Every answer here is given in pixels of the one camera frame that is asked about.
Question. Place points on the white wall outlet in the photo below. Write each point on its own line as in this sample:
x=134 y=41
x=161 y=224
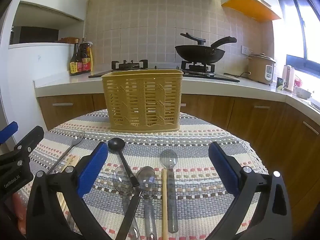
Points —
x=246 y=50

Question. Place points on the striped woven table mat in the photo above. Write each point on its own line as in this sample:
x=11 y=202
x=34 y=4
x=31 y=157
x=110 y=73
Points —
x=190 y=140

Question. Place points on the black utensil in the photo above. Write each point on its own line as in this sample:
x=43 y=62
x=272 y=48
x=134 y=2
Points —
x=130 y=215

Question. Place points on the wicker basket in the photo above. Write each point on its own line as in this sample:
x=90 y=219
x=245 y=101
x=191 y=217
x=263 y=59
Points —
x=67 y=40

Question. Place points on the slim dark sauce bottle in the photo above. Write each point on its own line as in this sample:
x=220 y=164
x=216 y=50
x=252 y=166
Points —
x=74 y=65

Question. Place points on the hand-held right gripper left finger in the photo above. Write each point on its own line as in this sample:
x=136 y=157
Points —
x=92 y=170

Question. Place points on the printed mug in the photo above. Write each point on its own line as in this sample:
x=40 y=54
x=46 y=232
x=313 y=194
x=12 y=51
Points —
x=280 y=83

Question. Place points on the black gas stove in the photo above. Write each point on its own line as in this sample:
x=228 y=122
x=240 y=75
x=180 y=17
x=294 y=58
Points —
x=160 y=73

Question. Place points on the beige rice cooker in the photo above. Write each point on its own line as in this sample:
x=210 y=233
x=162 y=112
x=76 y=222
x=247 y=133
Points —
x=260 y=70

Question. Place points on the large dark sauce bottle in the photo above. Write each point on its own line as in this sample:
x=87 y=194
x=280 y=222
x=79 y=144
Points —
x=85 y=60

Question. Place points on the yellow bottle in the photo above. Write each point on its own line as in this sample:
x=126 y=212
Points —
x=91 y=57

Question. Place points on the orange wall cabinet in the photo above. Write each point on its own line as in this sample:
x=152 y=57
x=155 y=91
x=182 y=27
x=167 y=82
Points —
x=250 y=7

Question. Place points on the pale pink electric kettle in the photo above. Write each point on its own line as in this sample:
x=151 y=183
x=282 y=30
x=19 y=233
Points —
x=288 y=78

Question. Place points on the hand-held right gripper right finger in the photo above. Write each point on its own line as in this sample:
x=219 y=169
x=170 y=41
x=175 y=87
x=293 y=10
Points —
x=222 y=167

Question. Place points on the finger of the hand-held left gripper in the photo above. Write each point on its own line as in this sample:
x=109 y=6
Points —
x=10 y=130
x=30 y=140

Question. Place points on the black plastic spoon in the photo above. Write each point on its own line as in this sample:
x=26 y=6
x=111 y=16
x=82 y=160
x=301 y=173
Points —
x=116 y=143

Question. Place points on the window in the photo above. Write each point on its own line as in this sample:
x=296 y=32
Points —
x=305 y=17

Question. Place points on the yellow plastic utensil basket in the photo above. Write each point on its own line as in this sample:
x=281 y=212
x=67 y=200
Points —
x=142 y=100

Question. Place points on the black wok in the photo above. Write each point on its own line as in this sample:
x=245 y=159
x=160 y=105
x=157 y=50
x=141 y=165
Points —
x=200 y=53

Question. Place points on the wooden chopstick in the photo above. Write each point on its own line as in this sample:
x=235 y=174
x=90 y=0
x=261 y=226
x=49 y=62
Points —
x=164 y=205
x=70 y=158

